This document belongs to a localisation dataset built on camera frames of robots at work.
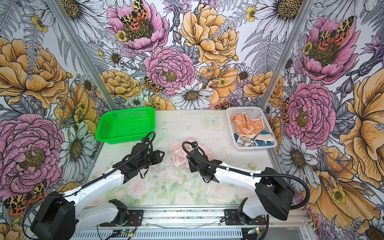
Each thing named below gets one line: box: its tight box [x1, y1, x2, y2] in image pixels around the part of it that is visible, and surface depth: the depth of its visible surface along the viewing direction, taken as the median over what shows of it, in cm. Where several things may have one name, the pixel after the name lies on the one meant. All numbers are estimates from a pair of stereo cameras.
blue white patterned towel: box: [233, 129, 275, 147], surface depth 94 cm
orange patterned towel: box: [230, 112, 265, 136], surface depth 107 cm
